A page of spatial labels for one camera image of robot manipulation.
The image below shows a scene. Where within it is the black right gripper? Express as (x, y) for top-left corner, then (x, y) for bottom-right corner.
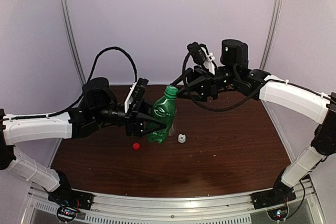
(170, 64), (238, 102)

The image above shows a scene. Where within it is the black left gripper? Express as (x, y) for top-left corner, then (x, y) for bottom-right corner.
(92, 98), (169, 137)

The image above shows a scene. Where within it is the green plastic bottle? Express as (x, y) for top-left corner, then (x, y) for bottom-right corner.
(148, 92), (177, 144)

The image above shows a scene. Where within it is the green bottle cap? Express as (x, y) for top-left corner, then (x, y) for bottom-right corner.
(165, 85), (179, 97)

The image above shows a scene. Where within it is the large clear plastic bottle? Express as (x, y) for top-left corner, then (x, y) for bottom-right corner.
(169, 124), (176, 137)

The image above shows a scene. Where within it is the red bottle cap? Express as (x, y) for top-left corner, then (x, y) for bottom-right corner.
(132, 143), (141, 151)

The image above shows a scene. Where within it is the white nozzle bottle cap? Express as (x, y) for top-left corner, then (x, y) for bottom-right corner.
(178, 134), (186, 143)

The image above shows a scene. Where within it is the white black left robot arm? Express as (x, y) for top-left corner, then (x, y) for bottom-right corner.
(1, 77), (167, 205)

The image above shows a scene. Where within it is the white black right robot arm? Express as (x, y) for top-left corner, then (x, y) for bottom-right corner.
(172, 39), (335, 204)

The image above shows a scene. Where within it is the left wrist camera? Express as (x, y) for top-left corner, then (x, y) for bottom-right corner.
(123, 78), (149, 114)

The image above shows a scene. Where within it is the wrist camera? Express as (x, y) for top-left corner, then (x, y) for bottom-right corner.
(187, 42), (217, 75)
(123, 78), (149, 114)

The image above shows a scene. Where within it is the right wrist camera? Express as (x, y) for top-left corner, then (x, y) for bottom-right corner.
(187, 42), (217, 75)

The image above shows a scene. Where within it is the right black camera cable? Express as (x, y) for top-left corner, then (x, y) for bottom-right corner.
(181, 49), (255, 111)

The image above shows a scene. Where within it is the black camera cable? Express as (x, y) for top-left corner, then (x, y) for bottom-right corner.
(0, 47), (139, 120)
(181, 49), (255, 111)

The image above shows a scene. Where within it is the left black camera cable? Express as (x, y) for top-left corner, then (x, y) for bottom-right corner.
(0, 47), (139, 120)

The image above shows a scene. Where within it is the aluminium front rail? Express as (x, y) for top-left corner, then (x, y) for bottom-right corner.
(19, 179), (326, 223)

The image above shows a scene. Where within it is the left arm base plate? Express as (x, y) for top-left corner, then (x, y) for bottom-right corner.
(46, 189), (93, 210)

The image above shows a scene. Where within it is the right aluminium frame post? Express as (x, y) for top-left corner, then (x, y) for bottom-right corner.
(260, 0), (284, 70)

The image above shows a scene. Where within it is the aluminium frame post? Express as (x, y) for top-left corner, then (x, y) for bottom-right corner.
(60, 0), (86, 85)
(260, 0), (284, 70)

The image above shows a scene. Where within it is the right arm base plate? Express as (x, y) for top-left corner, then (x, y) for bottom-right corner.
(251, 188), (296, 210)

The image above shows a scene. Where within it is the left aluminium frame post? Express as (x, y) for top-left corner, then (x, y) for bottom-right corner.
(60, 0), (86, 85)

